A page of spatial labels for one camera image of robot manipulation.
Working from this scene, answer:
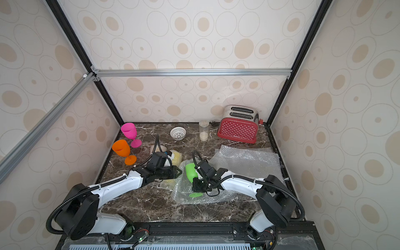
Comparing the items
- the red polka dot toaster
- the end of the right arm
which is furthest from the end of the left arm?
the red polka dot toaster

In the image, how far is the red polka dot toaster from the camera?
Result: 3.26 feet

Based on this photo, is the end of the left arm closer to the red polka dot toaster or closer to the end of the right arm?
the end of the right arm
